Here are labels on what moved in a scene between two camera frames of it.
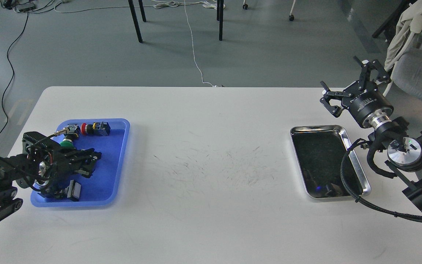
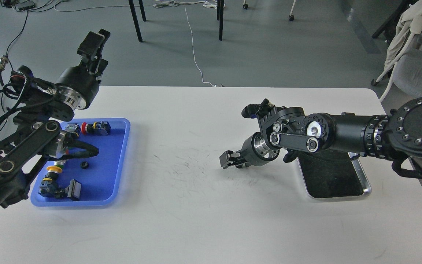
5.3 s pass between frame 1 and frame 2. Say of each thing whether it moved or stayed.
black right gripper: moved
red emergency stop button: stayed
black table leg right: stayed
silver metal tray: stayed
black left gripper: moved
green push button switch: stayed
